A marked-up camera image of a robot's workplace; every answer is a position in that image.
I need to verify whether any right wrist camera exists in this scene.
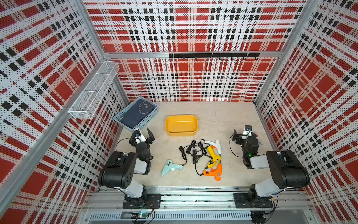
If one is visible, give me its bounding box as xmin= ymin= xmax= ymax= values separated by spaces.
xmin=242 ymin=125 xmax=252 ymax=139

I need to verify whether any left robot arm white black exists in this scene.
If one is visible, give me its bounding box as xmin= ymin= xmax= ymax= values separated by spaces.
xmin=98 ymin=129 xmax=155 ymax=206

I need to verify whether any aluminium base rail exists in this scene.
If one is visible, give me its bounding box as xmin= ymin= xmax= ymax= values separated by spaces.
xmin=78 ymin=186 xmax=318 ymax=224

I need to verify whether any green circuit board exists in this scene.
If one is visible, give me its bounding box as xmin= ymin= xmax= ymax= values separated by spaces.
xmin=131 ymin=212 xmax=148 ymax=219

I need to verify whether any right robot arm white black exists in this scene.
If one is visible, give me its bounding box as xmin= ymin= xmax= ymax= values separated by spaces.
xmin=230 ymin=126 xmax=310 ymax=206

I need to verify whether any light blue perforated basket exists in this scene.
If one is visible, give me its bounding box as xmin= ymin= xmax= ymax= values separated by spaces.
xmin=113 ymin=97 xmax=158 ymax=132

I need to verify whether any black hook rail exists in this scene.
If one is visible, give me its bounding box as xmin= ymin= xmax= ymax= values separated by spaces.
xmin=169 ymin=52 xmax=260 ymax=59

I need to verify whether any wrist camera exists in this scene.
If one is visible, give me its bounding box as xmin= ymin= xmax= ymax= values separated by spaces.
xmin=242 ymin=125 xmax=252 ymax=139
xmin=133 ymin=129 xmax=142 ymax=141

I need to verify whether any white glue gun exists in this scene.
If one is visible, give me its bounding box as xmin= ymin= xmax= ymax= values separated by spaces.
xmin=205 ymin=140 xmax=222 ymax=156

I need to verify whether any dark blue folded cloth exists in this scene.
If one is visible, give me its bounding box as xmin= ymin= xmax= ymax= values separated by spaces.
xmin=120 ymin=99 xmax=156 ymax=129

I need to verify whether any mint green glue gun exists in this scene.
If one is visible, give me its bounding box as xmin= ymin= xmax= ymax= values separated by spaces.
xmin=161 ymin=160 xmax=183 ymax=177

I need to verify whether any yellow glue gun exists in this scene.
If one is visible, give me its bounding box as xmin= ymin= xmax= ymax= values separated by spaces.
xmin=205 ymin=146 xmax=221 ymax=169

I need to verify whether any yellow plastic storage box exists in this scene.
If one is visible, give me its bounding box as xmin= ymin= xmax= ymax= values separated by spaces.
xmin=165 ymin=115 xmax=199 ymax=137

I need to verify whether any white wire mesh shelf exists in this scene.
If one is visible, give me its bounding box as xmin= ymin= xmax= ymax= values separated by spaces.
xmin=69 ymin=61 xmax=119 ymax=119

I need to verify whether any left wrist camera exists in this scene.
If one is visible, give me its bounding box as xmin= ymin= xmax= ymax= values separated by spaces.
xmin=133 ymin=129 xmax=142 ymax=141

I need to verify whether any orange glue gun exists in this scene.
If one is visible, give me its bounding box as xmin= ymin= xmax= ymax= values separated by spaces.
xmin=203 ymin=163 xmax=222 ymax=182

